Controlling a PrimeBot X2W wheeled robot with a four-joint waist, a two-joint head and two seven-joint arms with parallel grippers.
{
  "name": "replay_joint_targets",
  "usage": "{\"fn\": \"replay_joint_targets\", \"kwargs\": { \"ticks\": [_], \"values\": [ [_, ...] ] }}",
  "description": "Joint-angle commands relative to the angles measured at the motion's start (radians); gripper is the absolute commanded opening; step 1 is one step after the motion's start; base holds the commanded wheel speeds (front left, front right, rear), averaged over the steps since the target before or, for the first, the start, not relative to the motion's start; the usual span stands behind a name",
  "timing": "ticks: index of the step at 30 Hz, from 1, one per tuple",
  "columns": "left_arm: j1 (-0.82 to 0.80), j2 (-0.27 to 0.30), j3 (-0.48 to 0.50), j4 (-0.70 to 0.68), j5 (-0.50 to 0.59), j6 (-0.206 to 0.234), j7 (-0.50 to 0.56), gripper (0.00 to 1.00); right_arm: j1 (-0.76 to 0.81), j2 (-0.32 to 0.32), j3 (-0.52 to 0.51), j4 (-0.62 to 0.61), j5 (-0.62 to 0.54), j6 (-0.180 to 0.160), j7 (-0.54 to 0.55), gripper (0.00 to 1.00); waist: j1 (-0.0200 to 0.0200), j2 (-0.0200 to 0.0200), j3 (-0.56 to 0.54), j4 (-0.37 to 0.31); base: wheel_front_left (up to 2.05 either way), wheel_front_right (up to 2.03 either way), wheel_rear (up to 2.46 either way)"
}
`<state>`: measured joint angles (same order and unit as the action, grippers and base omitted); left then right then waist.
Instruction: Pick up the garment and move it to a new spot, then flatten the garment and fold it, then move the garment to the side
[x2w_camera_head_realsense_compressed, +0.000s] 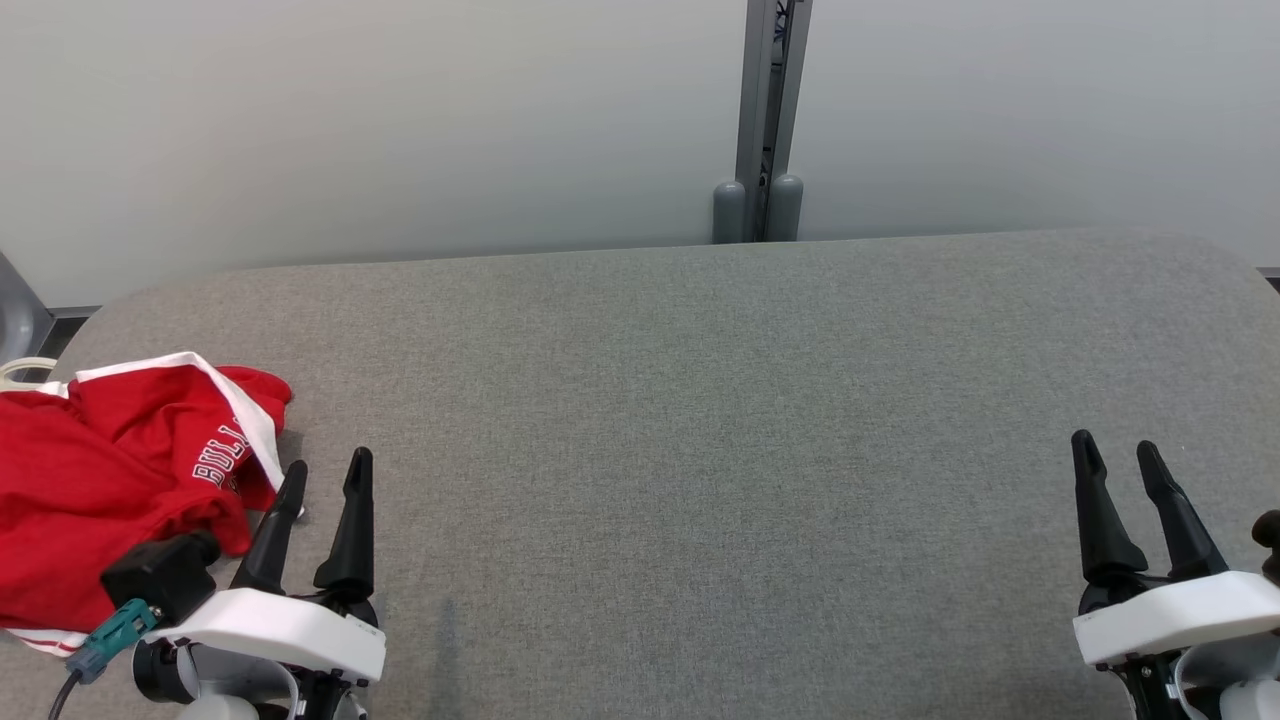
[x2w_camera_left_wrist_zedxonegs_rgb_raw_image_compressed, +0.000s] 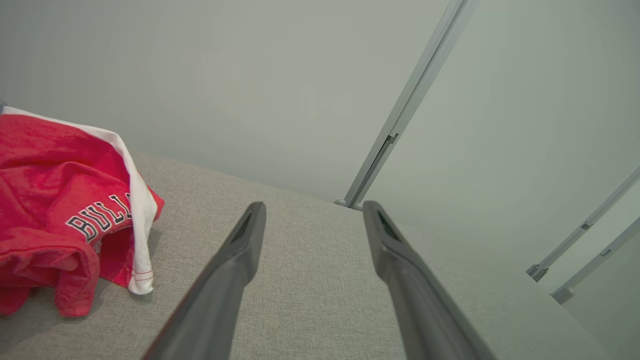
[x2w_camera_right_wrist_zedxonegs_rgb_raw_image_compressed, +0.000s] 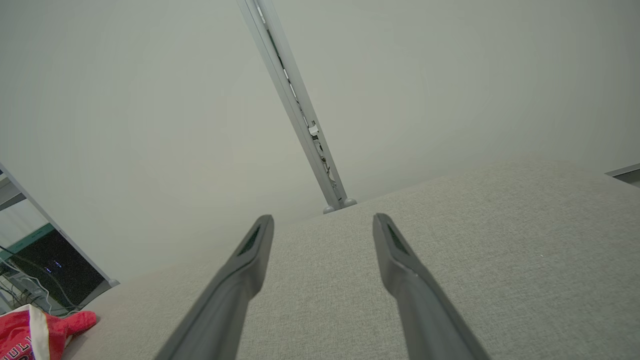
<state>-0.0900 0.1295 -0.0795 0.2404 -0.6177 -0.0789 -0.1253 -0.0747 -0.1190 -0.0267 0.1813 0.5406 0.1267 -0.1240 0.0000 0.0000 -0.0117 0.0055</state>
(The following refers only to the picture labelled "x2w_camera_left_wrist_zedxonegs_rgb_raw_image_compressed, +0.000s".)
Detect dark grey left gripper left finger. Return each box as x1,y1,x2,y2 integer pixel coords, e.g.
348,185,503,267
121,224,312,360
142,201,267,360

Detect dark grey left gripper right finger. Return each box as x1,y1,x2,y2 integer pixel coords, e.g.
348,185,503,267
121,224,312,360
363,201,497,360

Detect grey aluminium wall rail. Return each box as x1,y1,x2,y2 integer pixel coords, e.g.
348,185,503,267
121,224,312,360
526,167,640,282
344,0,481,208
551,217,640,305

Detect red shorts with white band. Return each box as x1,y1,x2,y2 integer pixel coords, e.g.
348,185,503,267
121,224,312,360
0,102,165,318

